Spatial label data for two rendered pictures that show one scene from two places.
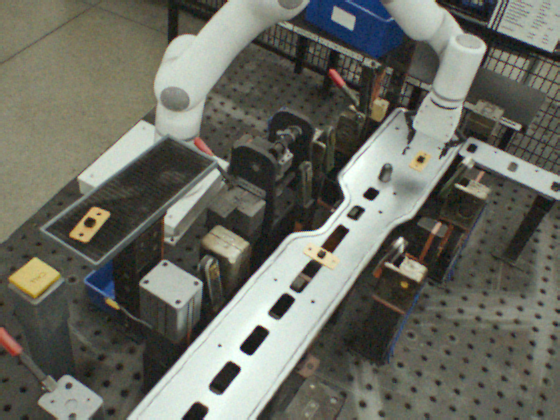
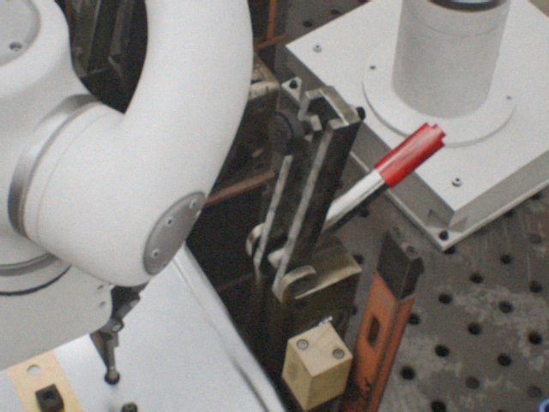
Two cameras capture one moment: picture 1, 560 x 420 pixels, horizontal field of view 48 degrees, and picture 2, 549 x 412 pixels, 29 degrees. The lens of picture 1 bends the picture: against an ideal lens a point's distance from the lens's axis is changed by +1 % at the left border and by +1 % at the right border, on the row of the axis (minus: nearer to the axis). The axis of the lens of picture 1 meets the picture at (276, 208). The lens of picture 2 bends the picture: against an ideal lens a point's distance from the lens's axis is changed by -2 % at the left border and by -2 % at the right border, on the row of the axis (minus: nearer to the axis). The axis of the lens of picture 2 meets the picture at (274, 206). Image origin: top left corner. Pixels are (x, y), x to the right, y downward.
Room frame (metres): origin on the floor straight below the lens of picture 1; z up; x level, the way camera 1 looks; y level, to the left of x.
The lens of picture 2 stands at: (1.65, -0.59, 1.70)
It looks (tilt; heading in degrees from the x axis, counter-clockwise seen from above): 51 degrees down; 120
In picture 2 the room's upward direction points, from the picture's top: 7 degrees clockwise
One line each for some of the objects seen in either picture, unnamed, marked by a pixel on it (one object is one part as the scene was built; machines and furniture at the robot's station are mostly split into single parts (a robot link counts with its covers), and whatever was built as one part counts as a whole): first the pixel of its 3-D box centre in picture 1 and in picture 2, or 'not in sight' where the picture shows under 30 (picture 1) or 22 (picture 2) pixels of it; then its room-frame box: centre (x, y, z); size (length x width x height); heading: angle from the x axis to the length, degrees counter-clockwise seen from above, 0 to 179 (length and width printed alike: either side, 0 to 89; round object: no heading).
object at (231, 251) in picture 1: (219, 296); not in sight; (0.86, 0.09, 0.89); 0.13 x 0.11 x 0.38; 66
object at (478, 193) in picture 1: (450, 232); not in sight; (1.23, -0.48, 0.87); 0.12 x 0.09 x 0.35; 66
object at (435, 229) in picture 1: (416, 263); not in sight; (1.12, -0.39, 0.84); 0.11 x 0.08 x 0.29; 66
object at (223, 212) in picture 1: (216, 263); not in sight; (0.94, 0.12, 0.90); 0.05 x 0.05 x 0.40; 66
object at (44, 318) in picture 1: (51, 349); not in sight; (0.63, 0.39, 0.92); 0.08 x 0.08 x 0.44; 66
